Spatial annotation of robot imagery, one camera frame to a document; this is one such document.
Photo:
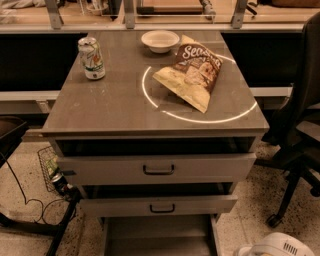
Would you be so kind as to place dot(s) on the grey bottom drawer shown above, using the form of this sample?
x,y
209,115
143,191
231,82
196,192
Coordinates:
x,y
185,235

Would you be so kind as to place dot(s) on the grey drawer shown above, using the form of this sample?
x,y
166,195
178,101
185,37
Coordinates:
x,y
185,235
153,206
163,169

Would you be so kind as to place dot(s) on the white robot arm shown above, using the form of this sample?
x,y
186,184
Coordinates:
x,y
275,244

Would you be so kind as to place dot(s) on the grey drawer cabinet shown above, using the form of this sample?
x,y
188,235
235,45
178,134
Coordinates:
x,y
128,113

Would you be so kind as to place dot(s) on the grey top drawer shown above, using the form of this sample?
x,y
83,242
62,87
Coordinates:
x,y
163,169

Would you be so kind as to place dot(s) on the grey middle drawer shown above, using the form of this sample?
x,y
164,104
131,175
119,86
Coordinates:
x,y
153,206

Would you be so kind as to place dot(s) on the brown yellow chip bag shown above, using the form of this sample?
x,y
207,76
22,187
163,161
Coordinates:
x,y
193,74

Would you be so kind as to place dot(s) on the white ceramic bowl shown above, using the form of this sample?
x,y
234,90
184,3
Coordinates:
x,y
160,41

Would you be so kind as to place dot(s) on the green white soda can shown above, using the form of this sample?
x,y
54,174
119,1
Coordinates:
x,y
91,58

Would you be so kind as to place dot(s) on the dark can in basket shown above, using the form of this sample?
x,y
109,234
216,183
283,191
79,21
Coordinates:
x,y
60,184

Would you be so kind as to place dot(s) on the black office chair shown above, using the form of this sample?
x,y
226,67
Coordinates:
x,y
293,128

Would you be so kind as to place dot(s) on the black stand left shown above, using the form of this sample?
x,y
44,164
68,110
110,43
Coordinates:
x,y
12,129

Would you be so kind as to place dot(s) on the wire mesh basket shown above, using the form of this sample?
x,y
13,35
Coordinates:
x,y
48,162

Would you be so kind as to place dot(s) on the grey metal bracket middle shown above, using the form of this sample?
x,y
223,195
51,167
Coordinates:
x,y
129,14

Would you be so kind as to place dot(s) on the grey metal bracket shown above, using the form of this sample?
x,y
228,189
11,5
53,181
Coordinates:
x,y
129,14
54,14
238,14

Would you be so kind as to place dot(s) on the grey metal bracket right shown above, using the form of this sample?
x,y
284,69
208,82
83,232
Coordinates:
x,y
238,14

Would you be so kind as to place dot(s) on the grey metal bracket left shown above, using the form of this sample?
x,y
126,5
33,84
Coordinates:
x,y
54,14

